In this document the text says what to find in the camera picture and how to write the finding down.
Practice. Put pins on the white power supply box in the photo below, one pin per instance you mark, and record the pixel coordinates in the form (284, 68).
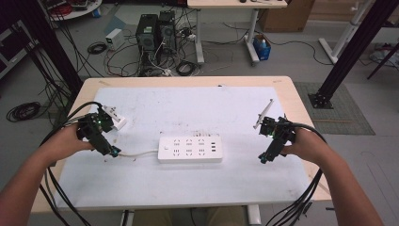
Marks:
(114, 39)

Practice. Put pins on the person's right hand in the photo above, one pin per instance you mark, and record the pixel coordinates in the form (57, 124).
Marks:
(309, 144)

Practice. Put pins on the blue bin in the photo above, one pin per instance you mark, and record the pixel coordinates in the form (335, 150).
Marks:
(262, 47)

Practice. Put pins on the person's left hand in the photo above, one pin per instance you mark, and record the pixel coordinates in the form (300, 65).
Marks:
(64, 142)

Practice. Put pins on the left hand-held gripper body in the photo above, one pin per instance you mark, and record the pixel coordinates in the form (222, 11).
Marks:
(94, 130)

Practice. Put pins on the white metal stand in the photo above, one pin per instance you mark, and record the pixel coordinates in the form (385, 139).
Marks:
(343, 33)

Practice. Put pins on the black metal frame post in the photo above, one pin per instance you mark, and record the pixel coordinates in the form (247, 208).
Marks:
(47, 44)

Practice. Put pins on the white table mat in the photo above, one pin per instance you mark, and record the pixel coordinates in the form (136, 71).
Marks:
(188, 175)

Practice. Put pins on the grey floor mat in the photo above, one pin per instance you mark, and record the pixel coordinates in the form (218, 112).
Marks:
(338, 109)

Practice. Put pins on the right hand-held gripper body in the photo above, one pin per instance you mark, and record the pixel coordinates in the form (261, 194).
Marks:
(277, 130)

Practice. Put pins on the cardboard box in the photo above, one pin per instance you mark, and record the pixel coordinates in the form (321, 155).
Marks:
(287, 15)

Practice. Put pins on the white-legged wooden desk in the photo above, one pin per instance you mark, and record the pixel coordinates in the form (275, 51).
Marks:
(235, 3)

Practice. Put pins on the white power strip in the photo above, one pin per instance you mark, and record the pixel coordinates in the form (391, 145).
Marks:
(189, 149)

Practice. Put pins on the round white table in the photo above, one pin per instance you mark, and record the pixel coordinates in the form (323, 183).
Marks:
(73, 8)

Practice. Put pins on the black computer tower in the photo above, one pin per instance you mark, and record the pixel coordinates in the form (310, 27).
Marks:
(146, 39)
(167, 31)

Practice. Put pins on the black metal post with base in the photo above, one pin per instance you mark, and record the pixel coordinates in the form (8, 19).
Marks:
(354, 53)

